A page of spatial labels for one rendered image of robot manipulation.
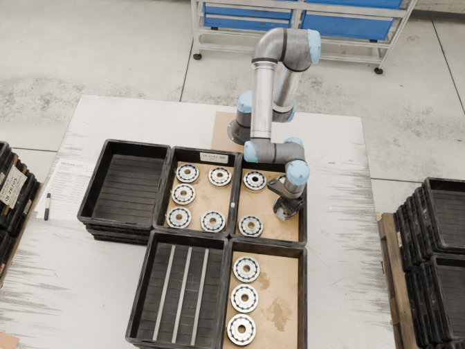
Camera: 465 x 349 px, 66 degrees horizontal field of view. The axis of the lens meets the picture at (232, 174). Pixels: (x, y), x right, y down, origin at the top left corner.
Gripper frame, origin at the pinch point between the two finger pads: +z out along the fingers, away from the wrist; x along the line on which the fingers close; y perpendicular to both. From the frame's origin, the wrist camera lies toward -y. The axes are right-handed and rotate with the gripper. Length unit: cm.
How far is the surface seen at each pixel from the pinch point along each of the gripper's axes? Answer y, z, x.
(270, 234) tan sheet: 5.0, 2.1, -9.7
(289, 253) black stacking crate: 16.4, -1.8, -11.0
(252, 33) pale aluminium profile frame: -149, 55, 121
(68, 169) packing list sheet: -86, 15, -60
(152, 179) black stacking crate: -48, 2, -33
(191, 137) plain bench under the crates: -65, 15, 0
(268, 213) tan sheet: -2.6, 2.1, -3.9
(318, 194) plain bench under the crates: 1.6, 15.1, 27.4
